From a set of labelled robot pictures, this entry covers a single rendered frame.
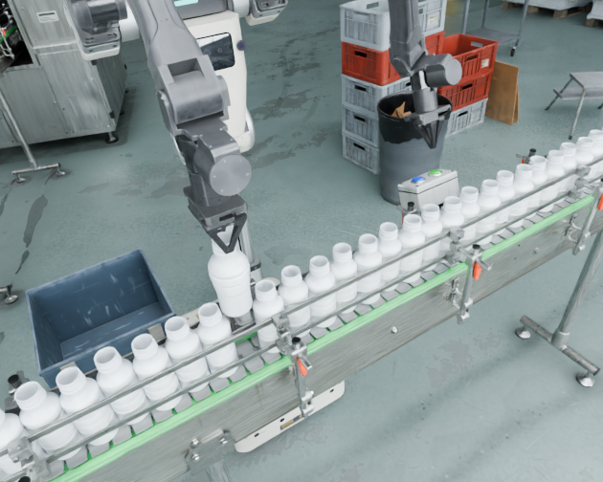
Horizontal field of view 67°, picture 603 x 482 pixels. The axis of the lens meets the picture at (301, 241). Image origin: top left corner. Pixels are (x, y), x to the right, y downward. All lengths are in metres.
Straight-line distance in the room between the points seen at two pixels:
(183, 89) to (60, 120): 3.96
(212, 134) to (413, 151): 2.34
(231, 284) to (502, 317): 1.87
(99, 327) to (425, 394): 1.33
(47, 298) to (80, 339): 0.17
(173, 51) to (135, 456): 0.69
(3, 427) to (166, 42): 0.61
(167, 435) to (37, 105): 3.86
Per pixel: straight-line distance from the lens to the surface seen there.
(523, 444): 2.09
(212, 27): 1.24
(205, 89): 0.61
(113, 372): 0.83
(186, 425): 0.94
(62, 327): 1.51
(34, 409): 0.85
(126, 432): 0.93
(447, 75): 1.16
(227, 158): 0.57
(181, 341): 0.83
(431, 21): 3.41
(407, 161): 2.91
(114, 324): 1.52
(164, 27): 0.64
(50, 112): 4.54
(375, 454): 1.96
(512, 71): 4.15
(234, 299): 0.81
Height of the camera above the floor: 1.75
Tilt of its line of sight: 38 degrees down
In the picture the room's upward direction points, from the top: 5 degrees counter-clockwise
